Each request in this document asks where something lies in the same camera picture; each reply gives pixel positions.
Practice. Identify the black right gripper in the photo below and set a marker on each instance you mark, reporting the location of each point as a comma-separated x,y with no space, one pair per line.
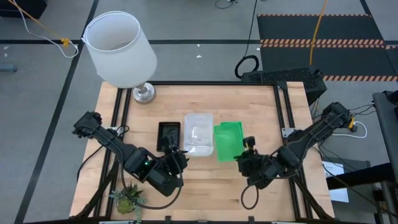
255,168

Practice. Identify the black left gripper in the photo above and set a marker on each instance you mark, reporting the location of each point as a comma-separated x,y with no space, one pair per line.
174,162

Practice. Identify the black plastic basket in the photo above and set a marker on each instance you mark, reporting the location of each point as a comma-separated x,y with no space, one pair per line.
169,133

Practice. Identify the clear plastic basket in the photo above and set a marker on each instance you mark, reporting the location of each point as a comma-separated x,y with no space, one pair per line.
199,137

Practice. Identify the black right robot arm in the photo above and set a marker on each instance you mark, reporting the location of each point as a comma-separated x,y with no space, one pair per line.
311,133

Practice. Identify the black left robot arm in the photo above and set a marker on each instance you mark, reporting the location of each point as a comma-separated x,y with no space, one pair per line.
109,140

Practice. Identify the small potted succulent plant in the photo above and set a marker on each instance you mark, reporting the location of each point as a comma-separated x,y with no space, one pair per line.
126,202

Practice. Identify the white paper sheet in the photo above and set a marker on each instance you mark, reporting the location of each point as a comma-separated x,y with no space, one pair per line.
334,169

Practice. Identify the white table lamp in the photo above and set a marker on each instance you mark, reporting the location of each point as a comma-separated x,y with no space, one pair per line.
121,53

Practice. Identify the dark side table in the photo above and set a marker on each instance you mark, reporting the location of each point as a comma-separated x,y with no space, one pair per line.
357,177

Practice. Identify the black hazard-striped floor mat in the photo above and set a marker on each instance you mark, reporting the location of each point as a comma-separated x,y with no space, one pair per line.
311,28

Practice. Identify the yellow pole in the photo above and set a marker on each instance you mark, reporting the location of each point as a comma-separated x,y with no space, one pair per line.
316,31

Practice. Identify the black equipment cart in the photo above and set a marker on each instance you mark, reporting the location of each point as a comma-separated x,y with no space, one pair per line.
387,118

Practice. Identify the grey floor object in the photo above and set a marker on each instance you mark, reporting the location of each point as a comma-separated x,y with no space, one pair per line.
7,68

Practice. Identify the dark box on floor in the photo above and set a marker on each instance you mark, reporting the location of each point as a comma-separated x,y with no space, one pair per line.
21,7

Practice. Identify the silver mounting bracket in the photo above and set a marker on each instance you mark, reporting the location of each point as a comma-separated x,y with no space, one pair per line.
287,131

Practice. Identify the black aluminium table frame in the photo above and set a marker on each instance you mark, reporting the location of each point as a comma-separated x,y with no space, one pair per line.
199,83

